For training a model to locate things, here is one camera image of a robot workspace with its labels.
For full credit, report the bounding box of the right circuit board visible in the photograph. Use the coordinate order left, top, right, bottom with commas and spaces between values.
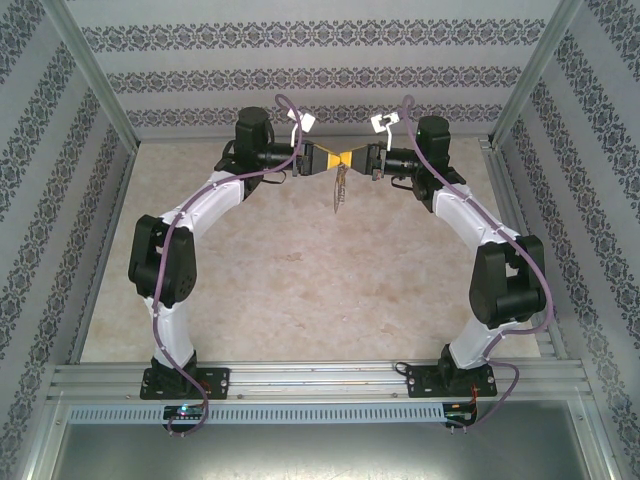
446, 402, 479, 426

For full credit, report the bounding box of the circuit board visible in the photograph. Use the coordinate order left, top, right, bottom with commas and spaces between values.
446, 402, 479, 426
163, 404, 205, 420

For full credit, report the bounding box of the left circuit board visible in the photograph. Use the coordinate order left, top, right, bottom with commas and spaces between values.
163, 404, 205, 420

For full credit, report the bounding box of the grey metal panel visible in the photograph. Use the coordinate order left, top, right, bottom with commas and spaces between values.
49, 423, 614, 480

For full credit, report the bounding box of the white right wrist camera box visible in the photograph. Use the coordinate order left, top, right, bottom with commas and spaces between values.
370, 113, 402, 151

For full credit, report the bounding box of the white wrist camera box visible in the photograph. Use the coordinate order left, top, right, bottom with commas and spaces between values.
370, 113, 402, 151
288, 112, 317, 147

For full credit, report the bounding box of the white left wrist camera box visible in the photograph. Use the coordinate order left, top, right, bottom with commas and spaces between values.
288, 112, 317, 147

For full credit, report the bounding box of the aluminium frame post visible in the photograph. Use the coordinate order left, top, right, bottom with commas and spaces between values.
569, 399, 627, 480
39, 0, 140, 147
19, 394, 66, 480
491, 0, 587, 147

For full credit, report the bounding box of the aluminium mounting rail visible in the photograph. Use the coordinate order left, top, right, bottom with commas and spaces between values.
47, 363, 586, 402

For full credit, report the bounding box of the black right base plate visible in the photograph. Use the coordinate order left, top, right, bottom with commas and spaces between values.
405, 367, 499, 400

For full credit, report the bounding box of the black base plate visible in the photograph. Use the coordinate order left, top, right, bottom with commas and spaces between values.
405, 367, 499, 400
139, 367, 231, 401

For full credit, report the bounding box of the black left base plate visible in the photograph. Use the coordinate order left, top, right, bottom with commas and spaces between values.
139, 367, 231, 401

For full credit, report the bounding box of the grey slotted cable duct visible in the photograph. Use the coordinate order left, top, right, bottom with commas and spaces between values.
67, 403, 446, 425

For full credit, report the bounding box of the aluminium front frame post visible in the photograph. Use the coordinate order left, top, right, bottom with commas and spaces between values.
569, 399, 627, 480
19, 394, 66, 480

